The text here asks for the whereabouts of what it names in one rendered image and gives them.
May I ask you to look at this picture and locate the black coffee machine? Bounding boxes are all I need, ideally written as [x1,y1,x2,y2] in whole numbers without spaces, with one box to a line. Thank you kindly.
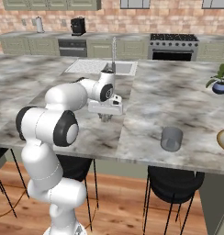
[70,17,87,37]

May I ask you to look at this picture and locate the green wall cupboards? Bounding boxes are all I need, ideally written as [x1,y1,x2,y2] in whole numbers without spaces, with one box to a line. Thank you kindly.
[2,0,102,12]

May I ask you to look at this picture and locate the white paper towel roll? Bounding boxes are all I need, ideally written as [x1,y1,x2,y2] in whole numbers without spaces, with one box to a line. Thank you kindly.
[35,16,45,34]

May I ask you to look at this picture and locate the steel sink tap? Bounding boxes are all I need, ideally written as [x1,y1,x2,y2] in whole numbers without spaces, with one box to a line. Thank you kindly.
[111,36,118,74]

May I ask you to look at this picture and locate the steel range cooker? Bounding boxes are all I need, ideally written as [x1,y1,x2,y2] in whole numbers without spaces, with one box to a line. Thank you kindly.
[147,33,200,62]

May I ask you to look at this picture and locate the steel sink basin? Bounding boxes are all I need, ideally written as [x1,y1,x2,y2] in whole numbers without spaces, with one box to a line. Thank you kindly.
[63,59,139,76]

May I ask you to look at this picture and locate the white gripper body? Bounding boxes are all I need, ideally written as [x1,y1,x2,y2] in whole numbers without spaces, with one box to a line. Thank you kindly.
[87,99,124,117]

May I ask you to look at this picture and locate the green base cupboards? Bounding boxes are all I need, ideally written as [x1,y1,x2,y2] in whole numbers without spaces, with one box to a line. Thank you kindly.
[0,34,224,63]

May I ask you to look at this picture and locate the black bar stool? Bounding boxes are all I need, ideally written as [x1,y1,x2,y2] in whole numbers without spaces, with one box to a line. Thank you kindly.
[0,146,29,227]
[56,154,100,232]
[142,165,206,235]

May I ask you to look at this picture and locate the grey water glass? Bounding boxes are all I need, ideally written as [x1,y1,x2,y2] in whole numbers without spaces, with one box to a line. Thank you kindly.
[160,126,184,152]

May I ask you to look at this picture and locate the window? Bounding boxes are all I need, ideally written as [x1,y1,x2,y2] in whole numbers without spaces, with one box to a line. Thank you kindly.
[119,0,151,9]
[201,0,224,9]

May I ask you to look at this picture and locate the steel dishwasher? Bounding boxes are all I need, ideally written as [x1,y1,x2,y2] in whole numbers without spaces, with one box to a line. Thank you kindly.
[58,39,88,58]

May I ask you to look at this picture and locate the potted plant in blue pot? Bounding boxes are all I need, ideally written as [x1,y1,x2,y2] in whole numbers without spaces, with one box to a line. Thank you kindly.
[205,62,224,95]

